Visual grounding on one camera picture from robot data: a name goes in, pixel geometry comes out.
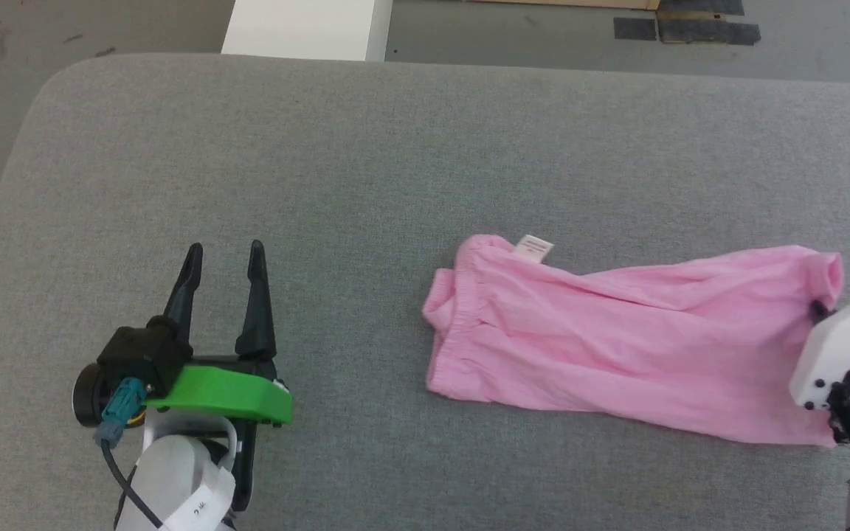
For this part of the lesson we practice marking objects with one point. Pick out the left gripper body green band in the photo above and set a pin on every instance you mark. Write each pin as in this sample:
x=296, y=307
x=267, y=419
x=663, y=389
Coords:
x=226, y=391

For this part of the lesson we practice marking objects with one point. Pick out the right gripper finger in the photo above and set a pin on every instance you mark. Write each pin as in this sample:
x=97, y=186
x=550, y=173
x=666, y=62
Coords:
x=823, y=309

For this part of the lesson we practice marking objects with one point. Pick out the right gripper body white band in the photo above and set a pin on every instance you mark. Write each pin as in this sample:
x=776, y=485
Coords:
x=845, y=346

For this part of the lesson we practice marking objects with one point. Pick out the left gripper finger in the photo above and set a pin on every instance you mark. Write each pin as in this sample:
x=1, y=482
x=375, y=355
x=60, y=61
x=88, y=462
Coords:
x=183, y=302
x=257, y=317

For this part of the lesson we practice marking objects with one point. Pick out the pink cloth garment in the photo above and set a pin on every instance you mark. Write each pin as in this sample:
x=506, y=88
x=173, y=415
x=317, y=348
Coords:
x=617, y=339

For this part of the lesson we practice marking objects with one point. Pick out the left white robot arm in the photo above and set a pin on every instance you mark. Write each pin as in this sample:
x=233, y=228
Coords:
x=174, y=479

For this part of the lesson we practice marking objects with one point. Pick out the grey fabric sofa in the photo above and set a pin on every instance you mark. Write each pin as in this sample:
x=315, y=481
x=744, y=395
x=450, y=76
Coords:
x=395, y=184

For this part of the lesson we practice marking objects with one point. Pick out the white box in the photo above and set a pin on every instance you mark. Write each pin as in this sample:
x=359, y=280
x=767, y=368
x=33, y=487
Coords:
x=299, y=29

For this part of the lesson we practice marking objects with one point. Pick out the large black floor mat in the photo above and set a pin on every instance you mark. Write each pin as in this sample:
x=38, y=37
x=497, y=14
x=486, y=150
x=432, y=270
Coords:
x=705, y=26

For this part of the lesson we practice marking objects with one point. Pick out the small black floor mat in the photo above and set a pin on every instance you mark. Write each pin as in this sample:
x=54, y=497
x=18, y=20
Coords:
x=634, y=29

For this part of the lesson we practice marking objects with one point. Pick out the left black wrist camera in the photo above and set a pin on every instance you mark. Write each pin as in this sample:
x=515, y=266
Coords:
x=144, y=358

